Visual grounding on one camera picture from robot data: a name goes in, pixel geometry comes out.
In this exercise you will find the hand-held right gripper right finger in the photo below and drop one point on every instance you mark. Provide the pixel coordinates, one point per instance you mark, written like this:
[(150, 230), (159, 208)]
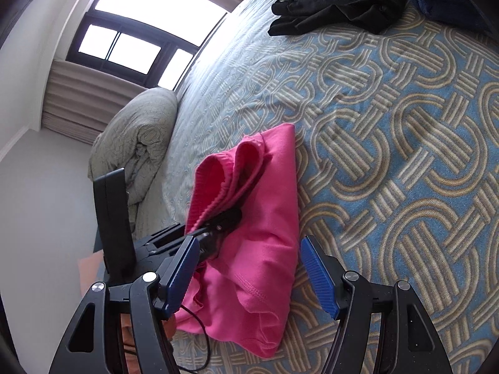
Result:
[(319, 276)]

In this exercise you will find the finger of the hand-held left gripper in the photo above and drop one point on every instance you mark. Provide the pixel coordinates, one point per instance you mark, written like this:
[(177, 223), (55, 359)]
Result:
[(228, 217), (210, 246)]

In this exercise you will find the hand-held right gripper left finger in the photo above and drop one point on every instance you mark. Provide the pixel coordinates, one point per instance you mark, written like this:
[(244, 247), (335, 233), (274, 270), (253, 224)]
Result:
[(183, 272)]

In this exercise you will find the pink pants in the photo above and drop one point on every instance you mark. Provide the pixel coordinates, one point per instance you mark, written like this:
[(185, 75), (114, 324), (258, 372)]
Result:
[(257, 249)]

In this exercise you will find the beige pleated blind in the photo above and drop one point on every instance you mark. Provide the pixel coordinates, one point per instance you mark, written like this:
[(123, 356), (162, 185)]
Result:
[(89, 101)]

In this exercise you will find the blue beige patterned bedspread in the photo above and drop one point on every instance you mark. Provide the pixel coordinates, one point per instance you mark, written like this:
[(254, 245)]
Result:
[(390, 144)]

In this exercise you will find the dark framed window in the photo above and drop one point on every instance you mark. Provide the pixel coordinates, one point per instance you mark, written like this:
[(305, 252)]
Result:
[(148, 11)]

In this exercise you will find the black garment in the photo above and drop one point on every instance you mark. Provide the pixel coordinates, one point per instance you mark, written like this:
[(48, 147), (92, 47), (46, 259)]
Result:
[(335, 0)]

